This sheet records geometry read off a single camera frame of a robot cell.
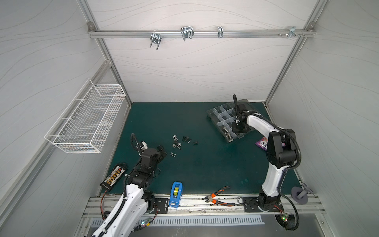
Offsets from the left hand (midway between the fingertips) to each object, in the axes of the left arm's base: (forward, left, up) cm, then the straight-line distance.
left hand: (160, 147), depth 83 cm
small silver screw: (+11, -16, -11) cm, 22 cm away
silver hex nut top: (+13, -6, -10) cm, 17 cm away
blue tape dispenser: (-23, -11, -7) cm, 26 cm away
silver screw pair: (0, -6, -10) cm, 12 cm away
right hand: (+19, -50, -4) cm, 53 cm away
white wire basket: (-5, +33, +22) cm, 40 cm away
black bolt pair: (+13, -12, -10) cm, 20 cm away
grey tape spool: (-20, -75, -9) cm, 79 cm away
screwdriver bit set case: (-14, +26, -9) cm, 31 cm away
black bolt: (+9, -20, -9) cm, 24 cm away
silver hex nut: (+11, -7, -10) cm, 17 cm away
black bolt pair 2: (+12, -14, -10) cm, 21 cm away
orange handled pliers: (-23, -29, -10) cm, 38 cm away
